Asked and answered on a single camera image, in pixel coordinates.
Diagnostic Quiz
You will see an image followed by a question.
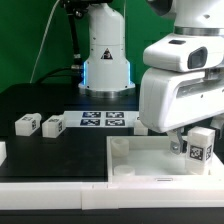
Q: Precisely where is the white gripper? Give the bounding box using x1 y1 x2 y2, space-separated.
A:
139 34 224 154

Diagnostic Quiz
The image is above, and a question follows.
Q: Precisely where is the white square table top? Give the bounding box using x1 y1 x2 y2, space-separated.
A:
107 136 224 183

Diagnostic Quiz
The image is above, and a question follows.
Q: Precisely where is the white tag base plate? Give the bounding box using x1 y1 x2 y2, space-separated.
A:
64 111 139 128

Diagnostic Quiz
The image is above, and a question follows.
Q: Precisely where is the white front fence wall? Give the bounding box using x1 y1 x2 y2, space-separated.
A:
0 181 224 210

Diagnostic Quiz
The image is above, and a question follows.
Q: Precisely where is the white fence wall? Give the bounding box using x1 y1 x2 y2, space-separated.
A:
0 181 224 210
0 141 7 166

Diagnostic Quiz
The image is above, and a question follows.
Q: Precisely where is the black cable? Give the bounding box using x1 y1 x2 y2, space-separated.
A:
35 66 84 84

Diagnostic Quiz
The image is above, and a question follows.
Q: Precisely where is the white cable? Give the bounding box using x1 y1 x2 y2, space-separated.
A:
29 0 62 84

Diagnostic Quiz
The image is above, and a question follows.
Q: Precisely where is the white left fence wall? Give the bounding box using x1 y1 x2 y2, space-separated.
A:
0 141 7 166

